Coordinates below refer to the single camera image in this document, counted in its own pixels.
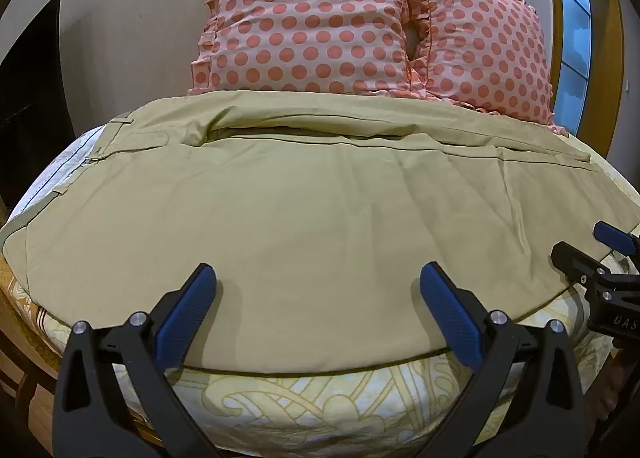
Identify yellow wooden window frame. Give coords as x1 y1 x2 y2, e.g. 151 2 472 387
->
481 0 628 161

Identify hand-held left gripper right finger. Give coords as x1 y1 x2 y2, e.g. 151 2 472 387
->
417 262 586 458

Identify wooden bed frame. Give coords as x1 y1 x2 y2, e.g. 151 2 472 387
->
0 283 166 458

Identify black flat panel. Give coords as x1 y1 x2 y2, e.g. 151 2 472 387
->
0 0 77 213

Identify bed with patterned yellow sheet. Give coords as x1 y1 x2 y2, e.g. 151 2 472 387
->
0 128 640 451

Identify glass window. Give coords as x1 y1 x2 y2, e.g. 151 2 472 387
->
550 0 595 136

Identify khaki pants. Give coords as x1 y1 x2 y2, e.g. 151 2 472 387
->
0 90 640 375

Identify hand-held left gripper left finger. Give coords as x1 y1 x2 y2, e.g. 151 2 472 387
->
52 264 221 458

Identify pink polka-dot ruffled pillow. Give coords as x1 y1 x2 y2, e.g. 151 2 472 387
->
405 0 571 137
187 0 432 98

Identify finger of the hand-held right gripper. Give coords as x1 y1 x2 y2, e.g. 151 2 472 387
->
592 220 640 256
550 241 640 289

